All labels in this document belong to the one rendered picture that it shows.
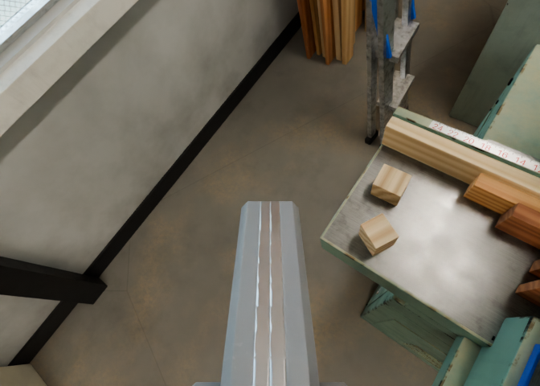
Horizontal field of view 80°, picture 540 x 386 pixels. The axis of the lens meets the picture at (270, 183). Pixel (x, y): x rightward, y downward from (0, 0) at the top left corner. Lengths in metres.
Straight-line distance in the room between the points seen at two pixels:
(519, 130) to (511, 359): 0.42
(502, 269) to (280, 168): 1.17
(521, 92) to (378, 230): 0.44
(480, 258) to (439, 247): 0.05
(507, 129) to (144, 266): 1.41
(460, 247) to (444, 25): 1.70
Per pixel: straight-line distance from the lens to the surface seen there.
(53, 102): 1.19
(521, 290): 0.49
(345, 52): 1.80
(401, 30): 1.27
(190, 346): 1.47
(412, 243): 0.48
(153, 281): 1.57
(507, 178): 0.49
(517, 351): 0.43
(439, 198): 0.50
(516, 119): 0.73
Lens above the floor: 1.35
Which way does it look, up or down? 64 degrees down
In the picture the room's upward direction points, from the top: 25 degrees counter-clockwise
